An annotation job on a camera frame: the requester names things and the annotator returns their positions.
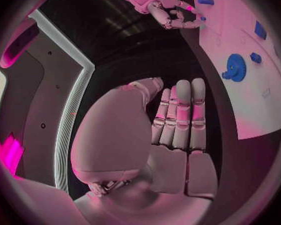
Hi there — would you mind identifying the white task board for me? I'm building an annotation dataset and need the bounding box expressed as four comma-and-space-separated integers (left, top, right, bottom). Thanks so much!
191, 0, 281, 141

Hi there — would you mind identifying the blue gear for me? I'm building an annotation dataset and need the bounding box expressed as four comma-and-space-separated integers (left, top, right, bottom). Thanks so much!
221, 53, 248, 83

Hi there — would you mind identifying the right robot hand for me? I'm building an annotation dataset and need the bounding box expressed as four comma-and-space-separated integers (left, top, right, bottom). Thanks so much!
146, 0, 205, 30

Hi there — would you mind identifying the blue block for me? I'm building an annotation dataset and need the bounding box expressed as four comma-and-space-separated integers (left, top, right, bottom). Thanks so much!
254, 20, 268, 41

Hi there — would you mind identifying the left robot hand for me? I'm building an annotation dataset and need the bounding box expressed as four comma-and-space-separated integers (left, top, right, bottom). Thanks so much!
69, 77, 221, 225

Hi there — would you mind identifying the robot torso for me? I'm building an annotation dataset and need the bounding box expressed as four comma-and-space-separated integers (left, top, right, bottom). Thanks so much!
0, 9, 96, 194

